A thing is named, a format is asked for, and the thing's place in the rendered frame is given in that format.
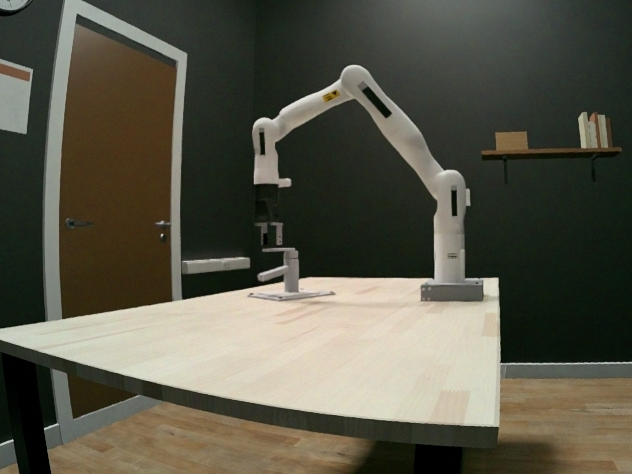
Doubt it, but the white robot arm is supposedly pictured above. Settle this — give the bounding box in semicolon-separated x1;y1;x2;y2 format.
252;65;466;283

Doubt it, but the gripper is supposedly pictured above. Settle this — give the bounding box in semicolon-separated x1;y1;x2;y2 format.
253;167;291;245

